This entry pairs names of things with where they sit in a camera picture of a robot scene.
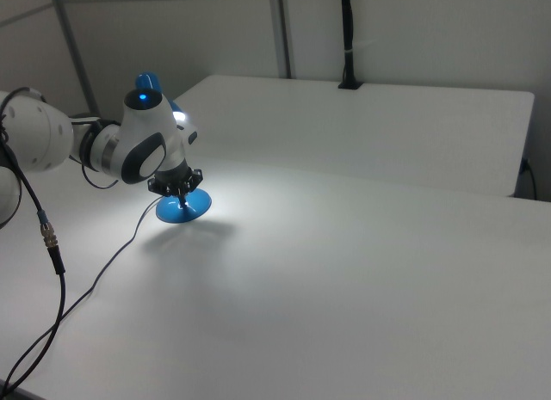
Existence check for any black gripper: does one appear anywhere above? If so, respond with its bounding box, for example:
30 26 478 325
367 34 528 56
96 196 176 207
146 163 204 210

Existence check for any black pole with table clamp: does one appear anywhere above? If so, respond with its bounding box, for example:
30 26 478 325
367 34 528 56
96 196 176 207
337 0 363 91

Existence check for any thin dark lamp power cord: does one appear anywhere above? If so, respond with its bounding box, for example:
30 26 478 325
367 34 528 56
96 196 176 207
0 201 158 388

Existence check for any black robot cable with connector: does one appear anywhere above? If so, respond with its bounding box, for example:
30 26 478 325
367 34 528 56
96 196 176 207
0 115 68 396

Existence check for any grey partition corner post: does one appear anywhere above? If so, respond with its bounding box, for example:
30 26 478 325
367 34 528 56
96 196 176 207
47 0 101 116

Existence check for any grey partition middle post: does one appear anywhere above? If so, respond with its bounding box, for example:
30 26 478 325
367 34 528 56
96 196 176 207
269 0 297 79

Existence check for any black cable at table edge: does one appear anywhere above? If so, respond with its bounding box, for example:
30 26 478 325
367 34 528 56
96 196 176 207
520 157 539 200

